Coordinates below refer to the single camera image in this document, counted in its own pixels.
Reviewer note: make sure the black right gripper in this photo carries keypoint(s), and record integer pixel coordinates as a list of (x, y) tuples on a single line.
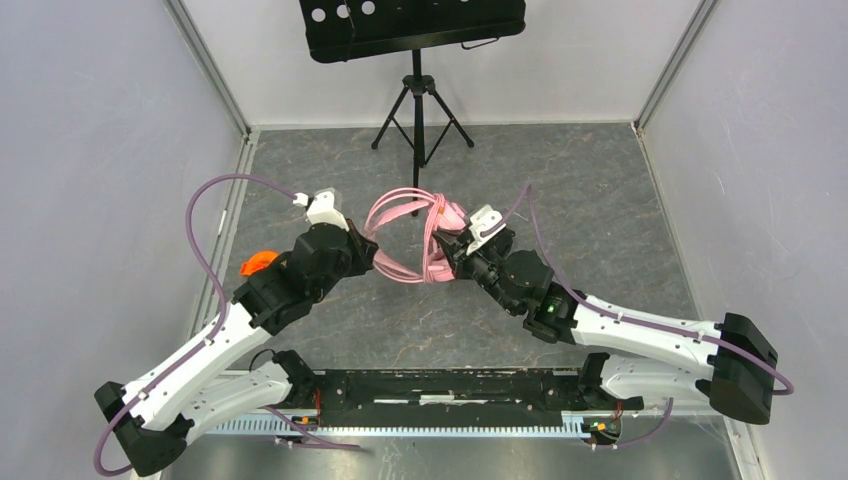
[(456, 252)]

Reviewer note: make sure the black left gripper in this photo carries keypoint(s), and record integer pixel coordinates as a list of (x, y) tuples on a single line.
[(364, 250)]

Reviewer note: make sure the pink headphones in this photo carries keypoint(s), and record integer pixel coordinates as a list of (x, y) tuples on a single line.
[(409, 217)]

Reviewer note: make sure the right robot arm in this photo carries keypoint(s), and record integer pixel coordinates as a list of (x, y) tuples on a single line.
[(729, 365)]

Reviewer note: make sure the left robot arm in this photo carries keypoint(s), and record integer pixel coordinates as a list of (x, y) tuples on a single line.
[(157, 416)]

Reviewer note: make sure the orange plastic piece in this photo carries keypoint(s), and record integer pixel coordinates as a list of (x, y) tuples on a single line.
[(257, 262)]

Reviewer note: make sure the black music stand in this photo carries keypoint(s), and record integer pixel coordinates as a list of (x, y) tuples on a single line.
[(340, 31)]

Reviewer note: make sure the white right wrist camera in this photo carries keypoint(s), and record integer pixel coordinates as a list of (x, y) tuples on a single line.
[(483, 224)]

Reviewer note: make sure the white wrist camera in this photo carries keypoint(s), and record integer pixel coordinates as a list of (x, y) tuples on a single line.
[(322, 208), (483, 224)]

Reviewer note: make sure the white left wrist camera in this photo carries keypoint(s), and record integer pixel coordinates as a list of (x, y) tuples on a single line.
[(322, 208)]

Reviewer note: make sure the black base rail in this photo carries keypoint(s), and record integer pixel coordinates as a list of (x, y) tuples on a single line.
[(454, 398)]

